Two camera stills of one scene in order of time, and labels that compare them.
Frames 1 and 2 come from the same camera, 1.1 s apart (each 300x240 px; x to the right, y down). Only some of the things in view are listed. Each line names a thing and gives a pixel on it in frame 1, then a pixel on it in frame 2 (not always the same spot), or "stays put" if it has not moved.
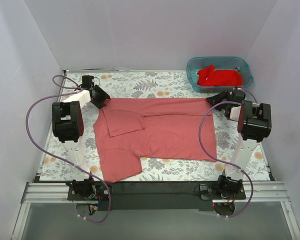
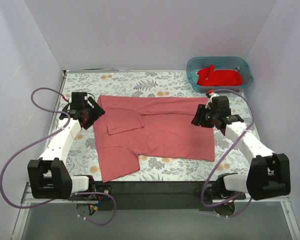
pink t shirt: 128,129 stays put
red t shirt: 210,76 stays put
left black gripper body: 100,95 to 94,110
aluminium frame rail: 267,192 stays put
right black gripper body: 219,99 to 198,115
